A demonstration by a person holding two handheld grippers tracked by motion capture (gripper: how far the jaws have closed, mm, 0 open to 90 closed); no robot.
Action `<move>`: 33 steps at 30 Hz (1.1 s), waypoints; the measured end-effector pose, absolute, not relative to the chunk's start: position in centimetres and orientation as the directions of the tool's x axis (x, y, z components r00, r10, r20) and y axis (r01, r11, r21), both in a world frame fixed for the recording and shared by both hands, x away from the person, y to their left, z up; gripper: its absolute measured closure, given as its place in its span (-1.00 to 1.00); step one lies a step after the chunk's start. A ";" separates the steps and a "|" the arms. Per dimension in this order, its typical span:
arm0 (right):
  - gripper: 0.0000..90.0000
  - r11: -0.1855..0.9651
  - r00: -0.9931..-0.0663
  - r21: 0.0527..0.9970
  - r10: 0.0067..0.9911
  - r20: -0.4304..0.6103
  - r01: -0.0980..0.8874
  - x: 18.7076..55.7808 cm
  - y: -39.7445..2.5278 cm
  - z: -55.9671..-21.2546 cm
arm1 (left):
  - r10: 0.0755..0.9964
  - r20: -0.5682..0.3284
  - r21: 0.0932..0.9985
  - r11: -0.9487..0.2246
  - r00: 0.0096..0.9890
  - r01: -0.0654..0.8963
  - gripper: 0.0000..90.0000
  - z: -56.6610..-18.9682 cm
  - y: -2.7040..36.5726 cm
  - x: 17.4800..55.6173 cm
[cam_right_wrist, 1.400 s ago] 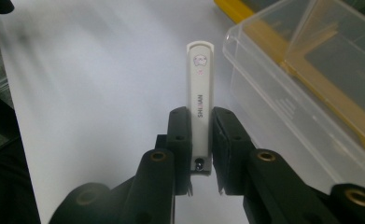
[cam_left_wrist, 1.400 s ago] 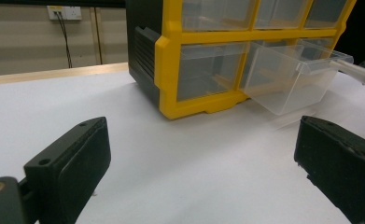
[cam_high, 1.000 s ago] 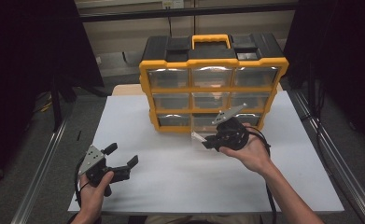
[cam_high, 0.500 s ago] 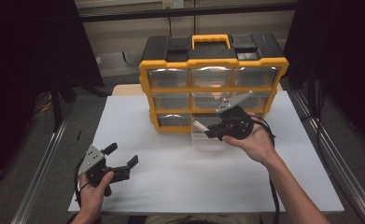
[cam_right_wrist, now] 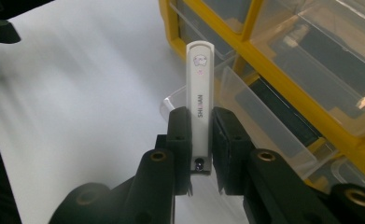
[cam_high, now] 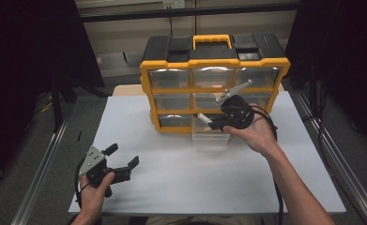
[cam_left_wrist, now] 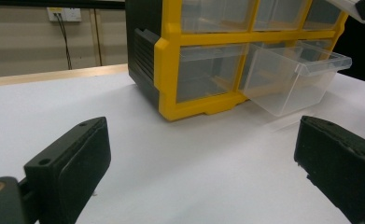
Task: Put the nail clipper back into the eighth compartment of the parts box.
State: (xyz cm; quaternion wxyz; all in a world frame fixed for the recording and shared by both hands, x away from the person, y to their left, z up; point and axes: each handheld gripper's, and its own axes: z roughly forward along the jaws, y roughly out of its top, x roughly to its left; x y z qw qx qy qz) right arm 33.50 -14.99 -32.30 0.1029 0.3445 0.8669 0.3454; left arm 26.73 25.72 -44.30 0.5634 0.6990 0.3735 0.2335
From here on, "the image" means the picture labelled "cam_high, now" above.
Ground dark curtain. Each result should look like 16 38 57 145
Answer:
0 0 106 196
284 0 367 156

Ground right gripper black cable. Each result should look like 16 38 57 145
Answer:
248 104 284 225

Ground light wooden board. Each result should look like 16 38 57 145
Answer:
113 83 286 98

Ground black horizontal bar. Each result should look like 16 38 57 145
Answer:
78 2 299 23

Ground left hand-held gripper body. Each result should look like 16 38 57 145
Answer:
78 144 132 199

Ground white wall outlet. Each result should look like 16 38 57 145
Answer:
162 0 186 9

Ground person's beige trousers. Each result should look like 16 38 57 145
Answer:
145 215 264 225

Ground black hanging cable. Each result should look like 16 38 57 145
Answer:
167 7 176 39

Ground metal floor rail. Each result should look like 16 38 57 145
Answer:
10 118 70 225
291 89 367 225

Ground person's right hand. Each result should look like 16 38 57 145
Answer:
222 112 281 158

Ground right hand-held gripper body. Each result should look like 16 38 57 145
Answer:
214 79 256 131

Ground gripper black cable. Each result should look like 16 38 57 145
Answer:
248 104 284 225
73 157 90 210

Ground black stand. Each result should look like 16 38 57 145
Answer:
49 73 110 134

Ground black floor cable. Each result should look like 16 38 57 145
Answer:
301 79 332 158

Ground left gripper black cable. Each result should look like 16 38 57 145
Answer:
73 157 90 210

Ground clear plastic drawer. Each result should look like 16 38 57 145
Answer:
191 115 231 152

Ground grid of clear drawers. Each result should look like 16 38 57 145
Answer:
147 66 281 128

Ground yellow floor cable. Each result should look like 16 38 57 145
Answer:
39 95 54 114

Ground yellow black organizer cabinet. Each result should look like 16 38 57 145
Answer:
139 33 292 135

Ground person's left hand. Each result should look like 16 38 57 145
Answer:
77 172 116 218

